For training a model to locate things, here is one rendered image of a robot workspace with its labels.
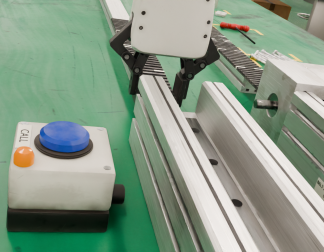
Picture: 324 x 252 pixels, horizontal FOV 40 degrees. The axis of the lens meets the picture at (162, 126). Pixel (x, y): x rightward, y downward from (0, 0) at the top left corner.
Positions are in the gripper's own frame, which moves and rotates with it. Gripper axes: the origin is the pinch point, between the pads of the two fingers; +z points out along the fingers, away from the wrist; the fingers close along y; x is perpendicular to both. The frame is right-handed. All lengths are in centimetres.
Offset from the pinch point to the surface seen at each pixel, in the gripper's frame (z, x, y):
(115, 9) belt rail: 0.4, -47.0, 0.4
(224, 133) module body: -3.4, 18.5, -2.3
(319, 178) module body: 0.8, 19.3, -14.0
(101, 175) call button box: -2.4, 25.3, 10.2
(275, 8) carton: 40, -330, -188
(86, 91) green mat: 3.3, -4.9, 9.0
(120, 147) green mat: 3.3, 10.6, 6.0
